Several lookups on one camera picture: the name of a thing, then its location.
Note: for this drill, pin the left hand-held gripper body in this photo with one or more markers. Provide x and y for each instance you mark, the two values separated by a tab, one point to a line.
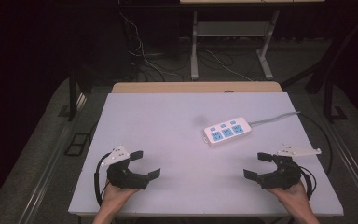
122	179

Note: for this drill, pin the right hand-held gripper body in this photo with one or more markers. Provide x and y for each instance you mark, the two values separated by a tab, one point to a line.
284	175

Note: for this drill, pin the white power strip blue sockets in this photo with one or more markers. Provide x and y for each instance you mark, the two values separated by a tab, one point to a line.
227	131

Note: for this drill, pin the person's left hand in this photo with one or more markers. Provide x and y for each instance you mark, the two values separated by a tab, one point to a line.
113	196

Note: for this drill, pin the person's right hand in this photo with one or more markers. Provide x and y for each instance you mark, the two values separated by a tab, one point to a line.
293	197

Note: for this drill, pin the black metal stand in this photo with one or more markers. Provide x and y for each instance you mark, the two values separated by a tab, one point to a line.
72	93
329	77

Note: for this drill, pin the black floor frame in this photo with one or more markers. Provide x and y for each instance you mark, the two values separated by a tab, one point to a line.
77	144

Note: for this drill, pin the aluminium floor rail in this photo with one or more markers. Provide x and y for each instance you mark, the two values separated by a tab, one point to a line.
352	168
48	168

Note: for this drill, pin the white metal desk frame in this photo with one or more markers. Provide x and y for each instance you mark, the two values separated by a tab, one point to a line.
230	29

